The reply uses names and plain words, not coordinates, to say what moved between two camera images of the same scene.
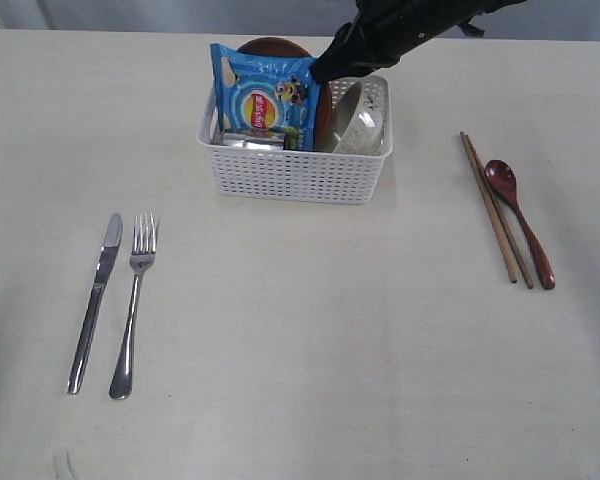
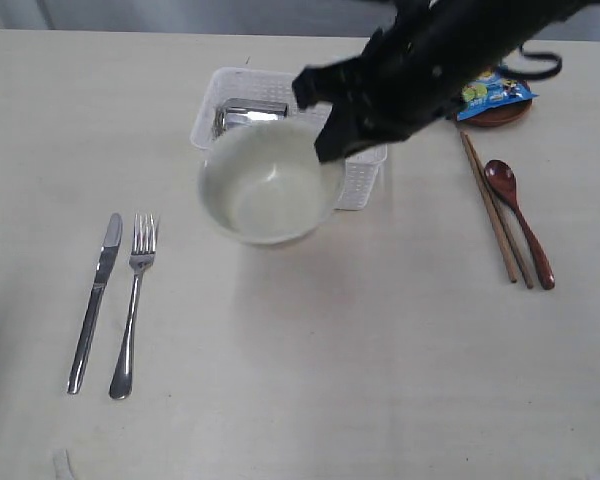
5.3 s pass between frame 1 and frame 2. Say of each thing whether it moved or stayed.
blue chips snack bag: moved
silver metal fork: stayed
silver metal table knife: stayed
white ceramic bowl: moved
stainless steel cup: moved
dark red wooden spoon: stayed
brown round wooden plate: moved
